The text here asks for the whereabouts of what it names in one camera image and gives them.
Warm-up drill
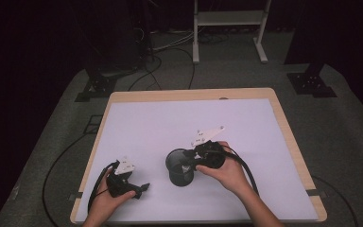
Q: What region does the person's left hand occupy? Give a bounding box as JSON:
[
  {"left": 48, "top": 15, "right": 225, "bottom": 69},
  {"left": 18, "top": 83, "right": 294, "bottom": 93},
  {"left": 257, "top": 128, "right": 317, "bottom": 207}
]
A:
[{"left": 89, "top": 167, "right": 137, "bottom": 222}]

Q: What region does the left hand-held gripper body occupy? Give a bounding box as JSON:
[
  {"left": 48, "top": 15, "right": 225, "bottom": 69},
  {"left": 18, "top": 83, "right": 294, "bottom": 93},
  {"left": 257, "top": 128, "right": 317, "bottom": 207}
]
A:
[{"left": 106, "top": 156, "right": 140, "bottom": 200}]

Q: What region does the black stand base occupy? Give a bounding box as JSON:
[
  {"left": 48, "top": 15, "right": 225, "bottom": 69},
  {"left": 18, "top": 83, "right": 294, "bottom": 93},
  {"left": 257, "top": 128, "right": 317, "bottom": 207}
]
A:
[
  {"left": 74, "top": 66, "right": 118, "bottom": 103},
  {"left": 286, "top": 63, "right": 338, "bottom": 98}
]

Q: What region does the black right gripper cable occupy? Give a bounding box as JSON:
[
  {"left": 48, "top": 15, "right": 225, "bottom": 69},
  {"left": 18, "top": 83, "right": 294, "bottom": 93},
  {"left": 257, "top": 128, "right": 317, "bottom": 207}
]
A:
[{"left": 216, "top": 145, "right": 260, "bottom": 197}]

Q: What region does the black mesh cup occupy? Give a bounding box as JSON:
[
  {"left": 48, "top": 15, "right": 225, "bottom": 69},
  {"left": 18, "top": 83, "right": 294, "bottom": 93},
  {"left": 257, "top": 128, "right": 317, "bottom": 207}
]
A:
[{"left": 164, "top": 148, "right": 197, "bottom": 187}]

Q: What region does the wooden-edged white table board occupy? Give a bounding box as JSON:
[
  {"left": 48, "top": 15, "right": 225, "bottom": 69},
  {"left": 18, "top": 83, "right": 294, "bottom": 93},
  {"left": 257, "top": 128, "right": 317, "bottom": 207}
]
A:
[{"left": 75, "top": 97, "right": 320, "bottom": 223}]

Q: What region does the person's right hand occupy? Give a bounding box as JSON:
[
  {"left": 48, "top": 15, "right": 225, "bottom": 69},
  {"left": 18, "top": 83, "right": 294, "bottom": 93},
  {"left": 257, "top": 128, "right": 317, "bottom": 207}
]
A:
[{"left": 196, "top": 140, "right": 251, "bottom": 196}]

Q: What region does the black floor cable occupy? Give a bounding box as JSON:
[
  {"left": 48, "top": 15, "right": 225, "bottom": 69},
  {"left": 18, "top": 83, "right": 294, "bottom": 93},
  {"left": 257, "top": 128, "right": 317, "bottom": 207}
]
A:
[
  {"left": 128, "top": 46, "right": 197, "bottom": 92},
  {"left": 311, "top": 174, "right": 359, "bottom": 227},
  {"left": 41, "top": 133, "right": 90, "bottom": 227}
]

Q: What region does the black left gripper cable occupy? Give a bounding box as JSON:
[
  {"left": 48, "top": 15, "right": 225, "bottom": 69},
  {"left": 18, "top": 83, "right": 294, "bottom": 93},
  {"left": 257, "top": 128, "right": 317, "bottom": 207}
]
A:
[{"left": 87, "top": 160, "right": 121, "bottom": 215}]

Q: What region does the white floor cable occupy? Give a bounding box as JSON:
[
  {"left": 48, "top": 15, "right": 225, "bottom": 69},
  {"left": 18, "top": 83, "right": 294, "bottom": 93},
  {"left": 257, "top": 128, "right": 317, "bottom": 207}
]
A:
[{"left": 150, "top": 29, "right": 198, "bottom": 53}]

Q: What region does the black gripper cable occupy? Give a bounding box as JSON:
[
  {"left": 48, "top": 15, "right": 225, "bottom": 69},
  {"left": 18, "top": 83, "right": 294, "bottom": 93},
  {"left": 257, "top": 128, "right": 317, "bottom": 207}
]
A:
[
  {"left": 216, "top": 145, "right": 260, "bottom": 197},
  {"left": 87, "top": 160, "right": 121, "bottom": 215}
]

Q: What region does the black tape strip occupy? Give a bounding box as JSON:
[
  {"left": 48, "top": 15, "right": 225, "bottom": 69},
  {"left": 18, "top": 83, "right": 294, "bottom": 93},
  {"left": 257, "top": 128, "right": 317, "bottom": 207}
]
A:
[
  {"left": 67, "top": 191, "right": 84, "bottom": 202},
  {"left": 305, "top": 188, "right": 328, "bottom": 199}
]

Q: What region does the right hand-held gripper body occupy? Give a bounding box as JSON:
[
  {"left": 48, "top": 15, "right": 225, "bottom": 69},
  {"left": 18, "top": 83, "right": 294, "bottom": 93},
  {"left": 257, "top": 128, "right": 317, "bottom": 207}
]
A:
[{"left": 191, "top": 125, "right": 227, "bottom": 170}]

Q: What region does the white metal stand frame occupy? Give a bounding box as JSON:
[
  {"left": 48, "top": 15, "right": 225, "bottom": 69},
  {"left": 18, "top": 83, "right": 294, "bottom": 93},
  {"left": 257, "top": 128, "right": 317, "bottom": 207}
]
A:
[{"left": 192, "top": 0, "right": 272, "bottom": 64}]

